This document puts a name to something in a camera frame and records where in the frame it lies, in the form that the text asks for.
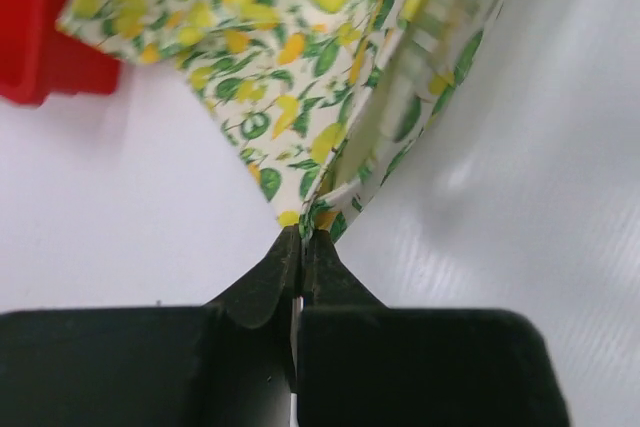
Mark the lemon print skirt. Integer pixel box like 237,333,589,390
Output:
56,0,506,239

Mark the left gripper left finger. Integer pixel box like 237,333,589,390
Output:
1,227,300,426

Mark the red plastic bin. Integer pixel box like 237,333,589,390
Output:
1,0,120,106

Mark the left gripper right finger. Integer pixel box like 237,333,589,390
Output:
296,231,571,426

